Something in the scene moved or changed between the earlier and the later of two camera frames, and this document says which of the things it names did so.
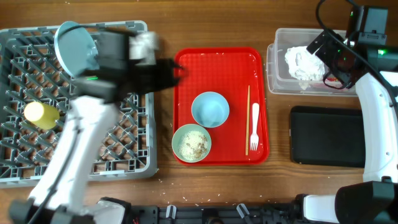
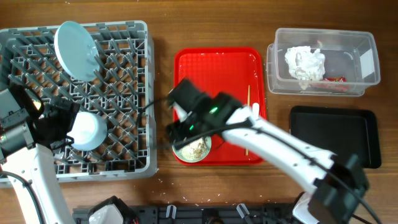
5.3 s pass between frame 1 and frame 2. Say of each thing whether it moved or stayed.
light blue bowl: moved
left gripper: moved
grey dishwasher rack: stayed
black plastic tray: stayed
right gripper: moved
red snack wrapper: stayed
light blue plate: stayed
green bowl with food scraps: stayed
